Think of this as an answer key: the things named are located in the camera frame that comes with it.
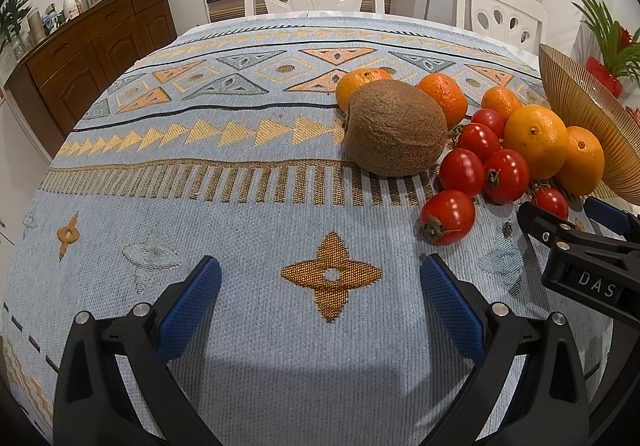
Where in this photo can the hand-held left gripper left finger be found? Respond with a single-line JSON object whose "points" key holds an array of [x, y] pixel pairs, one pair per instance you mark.
{"points": [[192, 311]]}

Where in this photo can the red vase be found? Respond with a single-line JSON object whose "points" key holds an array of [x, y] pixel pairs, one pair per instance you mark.
{"points": [[605, 76]]}

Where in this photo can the large mandarin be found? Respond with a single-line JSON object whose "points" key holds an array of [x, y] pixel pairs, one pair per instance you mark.
{"points": [[357, 81]]}

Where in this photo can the grey cylinder canister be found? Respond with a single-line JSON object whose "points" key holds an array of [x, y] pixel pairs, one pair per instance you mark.
{"points": [[36, 26]]}

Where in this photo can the oval orange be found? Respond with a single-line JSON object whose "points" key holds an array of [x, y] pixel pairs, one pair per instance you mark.
{"points": [[582, 161]]}

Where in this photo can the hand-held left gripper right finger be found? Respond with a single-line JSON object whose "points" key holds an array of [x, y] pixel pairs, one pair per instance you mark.
{"points": [[450, 306]]}

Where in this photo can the amber ribbed glass bowl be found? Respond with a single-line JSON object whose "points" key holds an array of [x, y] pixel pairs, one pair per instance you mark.
{"points": [[585, 91]]}

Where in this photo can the blue patterned tablecloth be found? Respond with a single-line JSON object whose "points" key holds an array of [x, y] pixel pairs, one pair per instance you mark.
{"points": [[225, 206]]}

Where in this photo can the brown kiwi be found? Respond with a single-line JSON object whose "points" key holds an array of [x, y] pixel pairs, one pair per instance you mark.
{"points": [[395, 133]]}

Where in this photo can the green potted plant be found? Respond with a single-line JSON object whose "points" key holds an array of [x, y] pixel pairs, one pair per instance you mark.
{"points": [[12, 18]]}

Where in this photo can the red cherry tomato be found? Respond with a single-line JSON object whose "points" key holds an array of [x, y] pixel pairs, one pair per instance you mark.
{"points": [[478, 140], [447, 217], [461, 172], [506, 176], [488, 120], [550, 201]]}

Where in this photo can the green palm leaf plant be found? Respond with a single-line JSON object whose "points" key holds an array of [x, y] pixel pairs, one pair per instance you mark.
{"points": [[607, 33]]}

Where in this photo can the brown wooden sideboard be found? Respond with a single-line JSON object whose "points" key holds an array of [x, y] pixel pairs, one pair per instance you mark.
{"points": [[90, 56]]}

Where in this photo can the small mandarin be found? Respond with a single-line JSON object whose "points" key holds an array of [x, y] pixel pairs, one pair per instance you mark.
{"points": [[501, 102]]}

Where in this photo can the medium mandarin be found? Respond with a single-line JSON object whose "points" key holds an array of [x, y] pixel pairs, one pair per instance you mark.
{"points": [[445, 93]]}

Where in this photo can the large round orange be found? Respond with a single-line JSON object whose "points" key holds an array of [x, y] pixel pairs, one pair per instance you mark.
{"points": [[535, 141]]}

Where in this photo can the small red ornament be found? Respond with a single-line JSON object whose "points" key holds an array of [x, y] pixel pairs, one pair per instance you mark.
{"points": [[634, 113]]}

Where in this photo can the white bottle with gold cap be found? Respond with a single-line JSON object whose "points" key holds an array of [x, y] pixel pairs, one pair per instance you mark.
{"points": [[70, 8]]}

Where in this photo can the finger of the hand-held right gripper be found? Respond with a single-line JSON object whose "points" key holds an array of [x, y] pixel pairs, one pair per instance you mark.
{"points": [[535, 221], [605, 216]]}

